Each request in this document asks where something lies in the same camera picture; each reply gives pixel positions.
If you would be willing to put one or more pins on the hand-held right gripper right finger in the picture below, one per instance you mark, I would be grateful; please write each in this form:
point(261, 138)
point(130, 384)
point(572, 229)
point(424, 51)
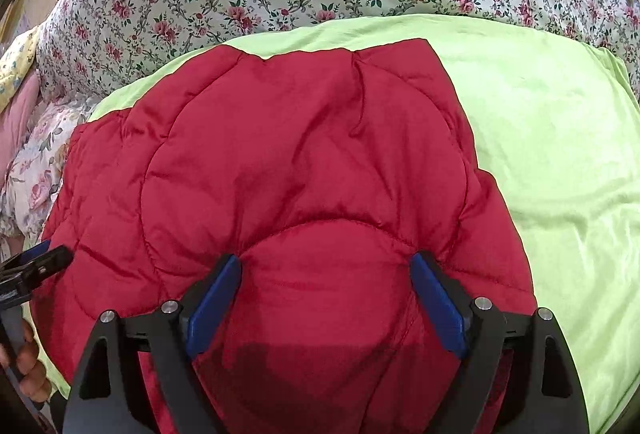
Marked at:
point(440, 309)

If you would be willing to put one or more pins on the person's left hand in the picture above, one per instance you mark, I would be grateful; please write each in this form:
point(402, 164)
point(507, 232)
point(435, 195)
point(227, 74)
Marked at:
point(35, 374)

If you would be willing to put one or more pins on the red quilted jacket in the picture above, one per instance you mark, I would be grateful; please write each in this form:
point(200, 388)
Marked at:
point(300, 154)

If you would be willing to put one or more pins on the pink cloth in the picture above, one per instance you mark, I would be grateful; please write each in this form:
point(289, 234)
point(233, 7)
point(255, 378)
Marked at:
point(15, 114)

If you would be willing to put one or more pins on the yellow floral cloth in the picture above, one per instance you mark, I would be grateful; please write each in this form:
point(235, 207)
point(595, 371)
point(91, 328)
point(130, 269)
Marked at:
point(17, 64)

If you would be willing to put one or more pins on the pink floral pillow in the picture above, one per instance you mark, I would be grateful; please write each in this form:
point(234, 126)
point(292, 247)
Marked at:
point(40, 164)

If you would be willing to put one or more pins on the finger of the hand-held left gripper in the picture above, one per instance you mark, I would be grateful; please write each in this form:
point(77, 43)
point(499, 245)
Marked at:
point(42, 264)

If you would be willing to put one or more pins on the light green cloth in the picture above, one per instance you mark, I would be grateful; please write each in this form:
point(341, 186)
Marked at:
point(550, 139)

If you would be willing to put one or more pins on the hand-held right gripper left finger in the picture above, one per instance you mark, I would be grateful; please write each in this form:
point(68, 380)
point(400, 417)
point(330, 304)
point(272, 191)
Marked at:
point(210, 309)

